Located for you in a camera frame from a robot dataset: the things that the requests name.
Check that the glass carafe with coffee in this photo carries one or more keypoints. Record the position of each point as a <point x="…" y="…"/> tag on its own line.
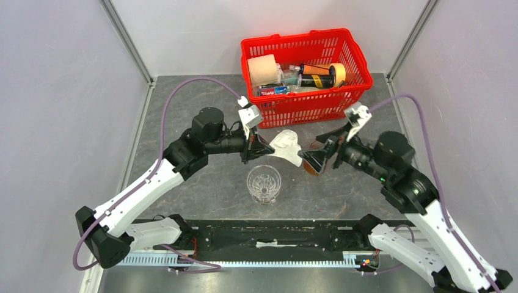
<point x="308" y="169"/>

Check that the clear glass dripper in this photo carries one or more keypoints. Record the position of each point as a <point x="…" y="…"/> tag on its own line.
<point x="264" y="183"/>

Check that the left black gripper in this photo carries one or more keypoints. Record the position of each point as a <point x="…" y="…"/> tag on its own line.
<point x="256" y="148"/>

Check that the yellow masking tape roll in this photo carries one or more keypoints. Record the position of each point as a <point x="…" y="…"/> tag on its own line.
<point x="338" y="71"/>

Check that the beige paper towel roll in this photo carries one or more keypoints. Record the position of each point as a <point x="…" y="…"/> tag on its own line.
<point x="263" y="70"/>

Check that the blue red packet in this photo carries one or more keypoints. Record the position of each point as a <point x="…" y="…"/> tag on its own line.
<point x="273" y="90"/>

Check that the white paper coffee filter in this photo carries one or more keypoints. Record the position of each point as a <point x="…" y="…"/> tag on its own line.
<point x="286" y="146"/>

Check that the black orange cylindrical can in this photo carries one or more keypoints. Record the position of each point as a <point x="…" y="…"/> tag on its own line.
<point x="317" y="76"/>

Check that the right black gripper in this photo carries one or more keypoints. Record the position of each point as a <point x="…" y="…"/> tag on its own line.
<point x="316" y="158"/>

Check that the red plastic shopping basket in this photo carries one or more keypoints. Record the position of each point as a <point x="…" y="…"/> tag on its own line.
<point x="317" y="47"/>

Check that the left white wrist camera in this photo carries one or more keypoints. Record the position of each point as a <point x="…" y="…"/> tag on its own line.
<point x="249" y="113"/>

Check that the white slotted cable duct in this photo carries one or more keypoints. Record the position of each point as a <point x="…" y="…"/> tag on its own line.
<point x="170" y="259"/>

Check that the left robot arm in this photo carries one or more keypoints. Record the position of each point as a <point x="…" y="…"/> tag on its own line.
<point x="110" y="231"/>

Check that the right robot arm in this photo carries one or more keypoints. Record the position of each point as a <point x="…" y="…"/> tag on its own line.
<point x="452" y="265"/>

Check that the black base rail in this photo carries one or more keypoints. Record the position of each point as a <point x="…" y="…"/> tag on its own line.
<point x="270" y="240"/>

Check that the clear plastic bottle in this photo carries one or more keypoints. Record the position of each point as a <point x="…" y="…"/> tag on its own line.
<point x="290" y="76"/>

